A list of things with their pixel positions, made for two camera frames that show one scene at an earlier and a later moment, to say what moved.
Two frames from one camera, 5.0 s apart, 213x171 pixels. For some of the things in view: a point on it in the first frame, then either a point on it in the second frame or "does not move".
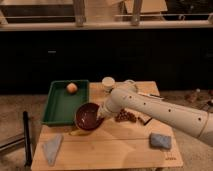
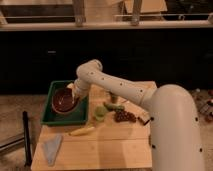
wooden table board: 127,140 does not move
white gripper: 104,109 -> 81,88
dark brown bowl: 86,116 -> 64,101
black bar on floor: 27,144 does not move
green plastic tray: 61,105 does not move
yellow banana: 80,132 does not move
